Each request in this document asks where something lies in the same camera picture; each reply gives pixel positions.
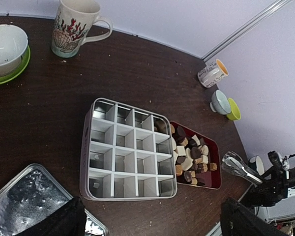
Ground red chocolate tray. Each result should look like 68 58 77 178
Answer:
170 121 222 190

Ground right aluminium frame post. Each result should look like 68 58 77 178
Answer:
202 0 292 62

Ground dark bowl white inside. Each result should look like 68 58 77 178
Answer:
248 155 265 176

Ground white bowl green rim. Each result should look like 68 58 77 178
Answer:
0 24 28 77

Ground beige floral mug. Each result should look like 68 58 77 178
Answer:
51 0 113 58

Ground light blue bowl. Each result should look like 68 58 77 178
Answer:
209 89 231 115

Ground white divided tin box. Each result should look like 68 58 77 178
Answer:
79 98 177 201

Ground white mug yellow inside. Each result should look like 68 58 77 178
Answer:
197 59 229 88

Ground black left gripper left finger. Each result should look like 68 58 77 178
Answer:
18 197 86 236

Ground metal serving tongs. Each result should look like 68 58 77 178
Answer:
221 151 263 185

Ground lime green bowl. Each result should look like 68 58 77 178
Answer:
226 98 241 121

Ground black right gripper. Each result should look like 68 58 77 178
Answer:
241 151 295 208

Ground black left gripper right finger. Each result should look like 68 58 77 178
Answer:
220 198 286 236

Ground bunny print tin lid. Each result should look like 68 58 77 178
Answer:
0 164 110 236

